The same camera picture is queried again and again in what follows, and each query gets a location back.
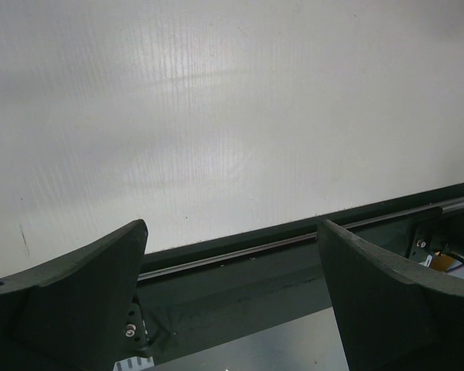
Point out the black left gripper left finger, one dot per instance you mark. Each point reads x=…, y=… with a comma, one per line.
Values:
x=69, y=313

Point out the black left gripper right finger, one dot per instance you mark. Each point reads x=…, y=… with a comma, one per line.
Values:
x=392, y=314

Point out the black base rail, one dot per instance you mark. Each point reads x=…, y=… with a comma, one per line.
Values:
x=261, y=298

